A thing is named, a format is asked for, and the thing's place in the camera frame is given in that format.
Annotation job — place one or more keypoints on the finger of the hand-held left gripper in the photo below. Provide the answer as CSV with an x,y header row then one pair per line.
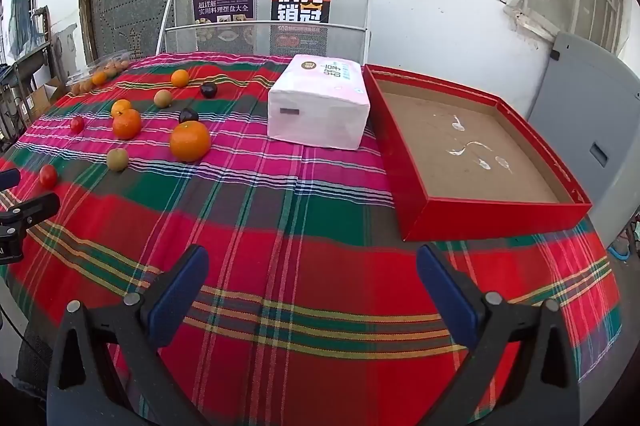
x,y
7,179
32,207

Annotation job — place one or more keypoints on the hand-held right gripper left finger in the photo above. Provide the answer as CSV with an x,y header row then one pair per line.
x,y
180,296

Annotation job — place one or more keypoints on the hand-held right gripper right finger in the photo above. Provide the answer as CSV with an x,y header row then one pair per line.
x,y
445,301

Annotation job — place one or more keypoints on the red tomato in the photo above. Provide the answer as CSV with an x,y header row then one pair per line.
x,y
77,124
48,176

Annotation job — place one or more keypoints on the red cardboard box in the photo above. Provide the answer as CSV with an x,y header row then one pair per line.
x,y
475,221

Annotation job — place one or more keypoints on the green kiwi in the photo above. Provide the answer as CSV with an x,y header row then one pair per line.
x,y
117,160
162,98

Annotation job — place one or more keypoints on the medium orange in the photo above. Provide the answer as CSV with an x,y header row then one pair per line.
x,y
126,126

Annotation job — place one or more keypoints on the small orange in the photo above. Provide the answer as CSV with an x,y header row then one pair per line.
x,y
120,105
99,78
180,78

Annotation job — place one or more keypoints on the large orange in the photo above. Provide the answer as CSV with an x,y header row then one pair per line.
x,y
190,141

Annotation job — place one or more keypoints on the dark purple plum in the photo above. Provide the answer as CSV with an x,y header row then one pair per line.
x,y
208,90
188,115

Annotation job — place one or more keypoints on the pile of small brown fruits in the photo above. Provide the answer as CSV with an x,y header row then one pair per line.
x,y
117,66

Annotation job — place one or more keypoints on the cluttered storage shelf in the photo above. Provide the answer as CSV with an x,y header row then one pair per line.
x,y
25,56

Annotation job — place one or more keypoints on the red green plaid tablecloth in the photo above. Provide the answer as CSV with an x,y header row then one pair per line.
x,y
300,216

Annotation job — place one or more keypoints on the clear plastic tray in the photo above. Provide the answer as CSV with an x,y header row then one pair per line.
x,y
97,65

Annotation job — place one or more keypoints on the blue plastic bowl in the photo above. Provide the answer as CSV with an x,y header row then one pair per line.
x,y
620,252

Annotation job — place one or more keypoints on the white pink tissue pack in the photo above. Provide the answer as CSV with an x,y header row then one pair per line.
x,y
310,121

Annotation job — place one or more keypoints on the purple cookbook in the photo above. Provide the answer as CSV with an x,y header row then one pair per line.
x,y
222,6

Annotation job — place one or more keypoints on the white metal mesh chair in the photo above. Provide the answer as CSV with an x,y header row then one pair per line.
x,y
347,41

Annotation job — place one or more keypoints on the orange black book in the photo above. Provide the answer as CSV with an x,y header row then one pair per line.
x,y
300,1

